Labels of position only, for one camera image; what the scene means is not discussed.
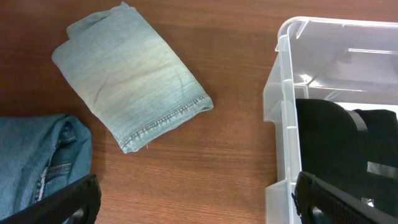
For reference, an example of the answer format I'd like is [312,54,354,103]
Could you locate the clear plastic storage bin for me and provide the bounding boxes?
[263,17,397,223]

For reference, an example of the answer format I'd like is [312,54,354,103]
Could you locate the blue folded jeans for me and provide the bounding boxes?
[1,114,92,219]

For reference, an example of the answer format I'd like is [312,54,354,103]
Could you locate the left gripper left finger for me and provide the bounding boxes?
[1,174,101,224]

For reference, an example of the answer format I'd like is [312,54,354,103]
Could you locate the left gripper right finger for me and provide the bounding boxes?
[291,170,374,224]

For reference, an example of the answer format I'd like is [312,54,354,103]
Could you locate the light grey folded jeans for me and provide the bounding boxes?
[52,3,213,153]

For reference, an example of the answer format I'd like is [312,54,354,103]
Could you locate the black cloth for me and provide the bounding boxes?
[295,99,397,217]

